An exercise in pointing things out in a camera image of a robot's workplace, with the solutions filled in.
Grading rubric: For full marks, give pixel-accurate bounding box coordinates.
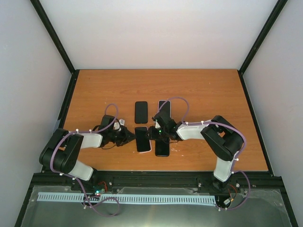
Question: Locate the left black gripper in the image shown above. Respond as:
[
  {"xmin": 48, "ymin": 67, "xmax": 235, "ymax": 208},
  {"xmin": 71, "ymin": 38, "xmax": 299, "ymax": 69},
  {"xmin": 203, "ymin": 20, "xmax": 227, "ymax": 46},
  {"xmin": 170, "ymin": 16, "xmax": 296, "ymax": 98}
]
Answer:
[{"xmin": 109, "ymin": 126, "xmax": 137, "ymax": 147}]

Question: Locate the black case with ring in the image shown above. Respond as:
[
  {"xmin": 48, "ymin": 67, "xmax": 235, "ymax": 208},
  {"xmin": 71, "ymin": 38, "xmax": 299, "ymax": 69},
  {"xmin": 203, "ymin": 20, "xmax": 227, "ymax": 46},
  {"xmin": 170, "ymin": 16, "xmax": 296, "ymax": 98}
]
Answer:
[{"xmin": 134, "ymin": 101, "xmax": 149, "ymax": 124}]

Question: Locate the lavender phone case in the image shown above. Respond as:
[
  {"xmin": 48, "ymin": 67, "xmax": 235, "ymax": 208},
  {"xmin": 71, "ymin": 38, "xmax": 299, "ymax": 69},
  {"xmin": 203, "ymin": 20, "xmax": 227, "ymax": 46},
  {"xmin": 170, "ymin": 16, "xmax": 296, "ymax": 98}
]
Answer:
[{"xmin": 157, "ymin": 100, "xmax": 172, "ymax": 119}]

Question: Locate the dark green phone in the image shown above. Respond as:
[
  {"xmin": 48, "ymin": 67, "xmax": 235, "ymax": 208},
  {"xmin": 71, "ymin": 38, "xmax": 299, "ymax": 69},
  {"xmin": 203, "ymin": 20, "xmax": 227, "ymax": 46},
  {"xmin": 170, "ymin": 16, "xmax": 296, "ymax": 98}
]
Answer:
[{"xmin": 135, "ymin": 102, "xmax": 148, "ymax": 123}]

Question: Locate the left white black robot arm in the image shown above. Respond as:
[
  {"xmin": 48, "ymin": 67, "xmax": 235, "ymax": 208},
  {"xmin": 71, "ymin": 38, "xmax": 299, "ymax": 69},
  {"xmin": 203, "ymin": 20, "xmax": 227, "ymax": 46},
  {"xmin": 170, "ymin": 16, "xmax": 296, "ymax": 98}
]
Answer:
[{"xmin": 39, "ymin": 115, "xmax": 135, "ymax": 191}]

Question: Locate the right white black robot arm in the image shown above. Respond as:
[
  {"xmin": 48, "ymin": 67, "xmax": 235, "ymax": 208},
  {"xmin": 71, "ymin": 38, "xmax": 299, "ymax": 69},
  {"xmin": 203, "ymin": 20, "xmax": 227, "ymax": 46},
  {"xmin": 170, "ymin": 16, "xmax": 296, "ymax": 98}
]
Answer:
[{"xmin": 146, "ymin": 112, "xmax": 247, "ymax": 183}]

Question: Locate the left controller board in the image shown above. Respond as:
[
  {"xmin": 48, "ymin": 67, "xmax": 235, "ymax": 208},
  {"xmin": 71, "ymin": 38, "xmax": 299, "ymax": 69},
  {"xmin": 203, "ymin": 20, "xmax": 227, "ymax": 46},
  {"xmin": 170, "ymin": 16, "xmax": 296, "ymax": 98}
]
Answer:
[{"xmin": 93, "ymin": 181, "xmax": 108, "ymax": 195}]

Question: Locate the controller board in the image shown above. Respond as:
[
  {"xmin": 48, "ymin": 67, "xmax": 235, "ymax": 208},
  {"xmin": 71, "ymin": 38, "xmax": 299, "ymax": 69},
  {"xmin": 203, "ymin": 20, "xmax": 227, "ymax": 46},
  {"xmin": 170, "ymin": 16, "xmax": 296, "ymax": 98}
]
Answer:
[
  {"xmin": 93, "ymin": 181, "xmax": 108, "ymax": 195},
  {"xmin": 223, "ymin": 184, "xmax": 238, "ymax": 208}
]

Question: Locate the right controller board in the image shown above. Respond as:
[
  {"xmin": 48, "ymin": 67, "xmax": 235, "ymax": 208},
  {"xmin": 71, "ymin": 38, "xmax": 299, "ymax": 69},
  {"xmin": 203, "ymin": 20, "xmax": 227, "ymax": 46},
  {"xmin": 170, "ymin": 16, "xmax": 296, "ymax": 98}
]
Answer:
[{"xmin": 223, "ymin": 184, "xmax": 238, "ymax": 208}]

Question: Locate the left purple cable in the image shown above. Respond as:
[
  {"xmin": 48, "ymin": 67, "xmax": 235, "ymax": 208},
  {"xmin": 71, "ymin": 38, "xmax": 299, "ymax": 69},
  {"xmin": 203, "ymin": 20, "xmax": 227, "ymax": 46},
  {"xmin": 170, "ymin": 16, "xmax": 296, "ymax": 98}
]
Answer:
[{"xmin": 51, "ymin": 104, "xmax": 120, "ymax": 218}]

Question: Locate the purple cable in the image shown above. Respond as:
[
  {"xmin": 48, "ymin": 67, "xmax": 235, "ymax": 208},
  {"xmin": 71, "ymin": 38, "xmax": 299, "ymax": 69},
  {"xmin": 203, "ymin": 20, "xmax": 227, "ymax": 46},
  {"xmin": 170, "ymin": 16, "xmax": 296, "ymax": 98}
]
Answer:
[
  {"xmin": 51, "ymin": 104, "xmax": 120, "ymax": 218},
  {"xmin": 156, "ymin": 96, "xmax": 251, "ymax": 211}
]

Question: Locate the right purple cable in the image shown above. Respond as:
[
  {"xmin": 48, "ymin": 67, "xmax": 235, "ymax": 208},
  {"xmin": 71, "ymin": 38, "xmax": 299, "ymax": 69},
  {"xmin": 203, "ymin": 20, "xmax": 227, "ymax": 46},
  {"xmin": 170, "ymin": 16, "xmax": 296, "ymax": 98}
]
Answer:
[{"xmin": 156, "ymin": 96, "xmax": 251, "ymax": 211}]

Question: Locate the black aluminium frame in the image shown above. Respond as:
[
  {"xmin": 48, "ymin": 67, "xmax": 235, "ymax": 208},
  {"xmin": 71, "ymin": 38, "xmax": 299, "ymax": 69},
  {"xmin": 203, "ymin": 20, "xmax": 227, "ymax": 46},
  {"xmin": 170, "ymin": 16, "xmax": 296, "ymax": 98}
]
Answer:
[{"xmin": 15, "ymin": 0, "xmax": 298, "ymax": 227}]

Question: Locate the light blue cable duct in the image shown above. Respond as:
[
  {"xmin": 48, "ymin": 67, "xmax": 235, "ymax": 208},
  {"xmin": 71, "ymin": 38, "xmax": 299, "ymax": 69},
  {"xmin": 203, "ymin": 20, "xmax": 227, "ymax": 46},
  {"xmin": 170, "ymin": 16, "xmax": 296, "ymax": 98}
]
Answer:
[{"xmin": 36, "ymin": 192, "xmax": 216, "ymax": 206}]

